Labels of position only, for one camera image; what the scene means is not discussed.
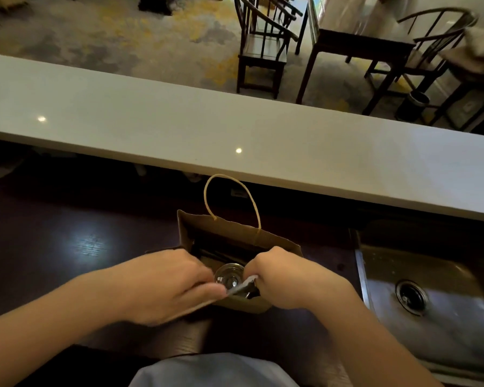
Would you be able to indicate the light blue shirt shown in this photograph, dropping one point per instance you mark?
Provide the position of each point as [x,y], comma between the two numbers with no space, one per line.
[213,372]

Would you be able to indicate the person's left forearm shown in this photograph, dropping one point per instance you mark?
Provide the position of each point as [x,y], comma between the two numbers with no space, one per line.
[48,330]

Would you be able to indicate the round metal sink drain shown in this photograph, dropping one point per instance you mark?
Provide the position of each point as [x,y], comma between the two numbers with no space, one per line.
[410,297]

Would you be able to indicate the person's right hand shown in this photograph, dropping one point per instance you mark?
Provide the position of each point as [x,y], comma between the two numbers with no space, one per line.
[294,284]

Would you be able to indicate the dark wooden cushioned chair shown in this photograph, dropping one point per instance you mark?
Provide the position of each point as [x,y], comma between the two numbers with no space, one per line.
[468,100]

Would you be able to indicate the person's left hand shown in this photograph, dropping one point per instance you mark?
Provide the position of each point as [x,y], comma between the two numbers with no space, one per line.
[161,286]

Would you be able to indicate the dark wooden table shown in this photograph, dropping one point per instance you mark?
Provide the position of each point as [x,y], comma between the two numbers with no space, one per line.
[359,36]

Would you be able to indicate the person's left thumb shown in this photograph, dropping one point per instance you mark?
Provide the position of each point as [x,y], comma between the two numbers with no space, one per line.
[203,299]

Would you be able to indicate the dark wooden armchair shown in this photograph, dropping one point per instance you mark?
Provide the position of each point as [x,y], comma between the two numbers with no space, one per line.
[264,48]

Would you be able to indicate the grey sticker strip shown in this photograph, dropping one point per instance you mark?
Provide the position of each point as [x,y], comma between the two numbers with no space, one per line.
[242,286]

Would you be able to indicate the black trash bin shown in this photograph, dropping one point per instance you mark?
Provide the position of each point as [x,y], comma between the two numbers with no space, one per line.
[412,106]

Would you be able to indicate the person's right thumb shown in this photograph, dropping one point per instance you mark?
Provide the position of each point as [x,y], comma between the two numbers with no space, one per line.
[260,292]

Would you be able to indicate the dark round-back wooden chair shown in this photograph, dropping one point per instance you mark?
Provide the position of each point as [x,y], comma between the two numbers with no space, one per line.
[423,56]

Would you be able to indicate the beige cushion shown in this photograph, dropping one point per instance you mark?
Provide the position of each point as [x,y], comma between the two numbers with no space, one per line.
[474,50]

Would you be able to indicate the stainless steel sink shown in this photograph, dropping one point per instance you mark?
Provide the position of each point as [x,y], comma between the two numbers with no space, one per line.
[439,330]

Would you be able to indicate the brown paper bag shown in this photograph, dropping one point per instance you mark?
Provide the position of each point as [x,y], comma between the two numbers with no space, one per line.
[242,237]

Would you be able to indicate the person's right forearm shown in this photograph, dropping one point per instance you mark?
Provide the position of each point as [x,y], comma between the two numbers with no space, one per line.
[375,342]

